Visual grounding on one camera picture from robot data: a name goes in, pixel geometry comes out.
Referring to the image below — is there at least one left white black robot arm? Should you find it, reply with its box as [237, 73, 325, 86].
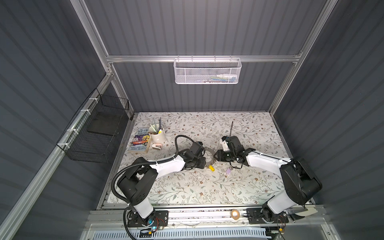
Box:
[111, 142, 206, 225]

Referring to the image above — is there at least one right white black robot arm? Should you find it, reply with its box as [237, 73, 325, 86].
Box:
[214, 148, 323, 223]

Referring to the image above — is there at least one white pen cup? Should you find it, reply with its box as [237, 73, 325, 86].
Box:
[148, 124, 166, 144]

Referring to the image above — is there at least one colourful paperback book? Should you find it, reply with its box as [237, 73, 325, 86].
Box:
[129, 128, 151, 153]

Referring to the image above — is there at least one roll of tape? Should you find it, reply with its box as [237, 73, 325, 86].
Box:
[230, 209, 241, 221]

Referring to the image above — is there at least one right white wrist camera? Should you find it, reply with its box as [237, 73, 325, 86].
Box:
[221, 136, 230, 152]

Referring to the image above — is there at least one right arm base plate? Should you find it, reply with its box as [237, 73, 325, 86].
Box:
[243, 208, 289, 225]

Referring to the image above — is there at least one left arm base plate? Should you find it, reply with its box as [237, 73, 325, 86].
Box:
[127, 210, 169, 228]

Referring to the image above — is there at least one left black corrugated cable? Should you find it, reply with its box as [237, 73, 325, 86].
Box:
[110, 134, 199, 240]

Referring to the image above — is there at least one white wire mesh basket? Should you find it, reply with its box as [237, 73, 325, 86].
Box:
[173, 58, 242, 85]

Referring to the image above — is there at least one black wire mesh basket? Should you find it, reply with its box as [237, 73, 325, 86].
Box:
[57, 91, 130, 164]

